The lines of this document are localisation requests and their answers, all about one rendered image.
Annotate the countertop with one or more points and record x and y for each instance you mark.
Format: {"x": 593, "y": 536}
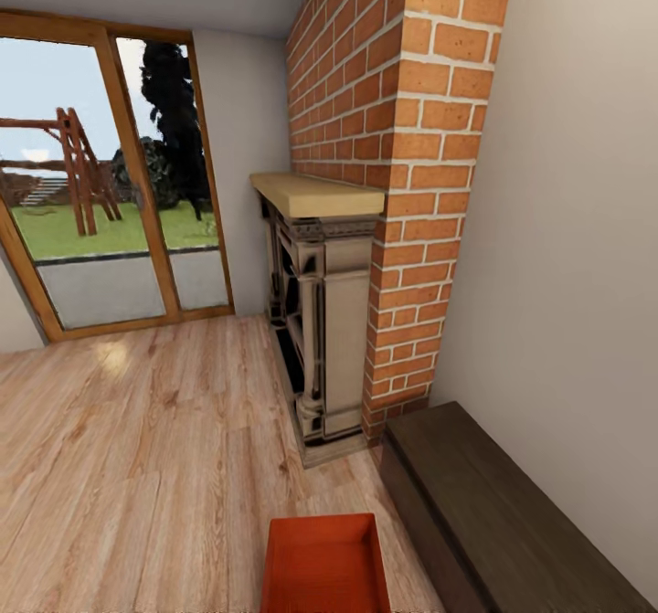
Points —
{"x": 302, "y": 196}

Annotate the wood fireplace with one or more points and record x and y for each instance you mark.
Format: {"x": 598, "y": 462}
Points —
{"x": 317, "y": 316}

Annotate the door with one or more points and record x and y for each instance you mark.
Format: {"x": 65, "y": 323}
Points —
{"x": 108, "y": 200}

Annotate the storage box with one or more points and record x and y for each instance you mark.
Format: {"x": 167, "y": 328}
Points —
{"x": 330, "y": 564}

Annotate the cabinet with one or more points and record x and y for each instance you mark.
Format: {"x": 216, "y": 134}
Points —
{"x": 490, "y": 539}

